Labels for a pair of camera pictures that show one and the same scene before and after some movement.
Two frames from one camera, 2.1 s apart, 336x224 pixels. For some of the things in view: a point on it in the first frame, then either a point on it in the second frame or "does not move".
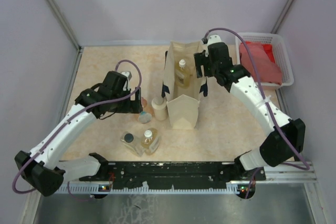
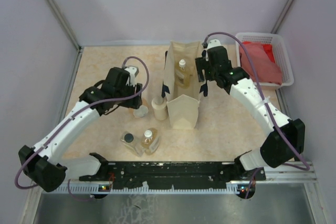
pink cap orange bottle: (146, 108) -> (144, 97)
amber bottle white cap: (150, 140) does not move
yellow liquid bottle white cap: (182, 75) does not move
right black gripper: (200, 59) does not move
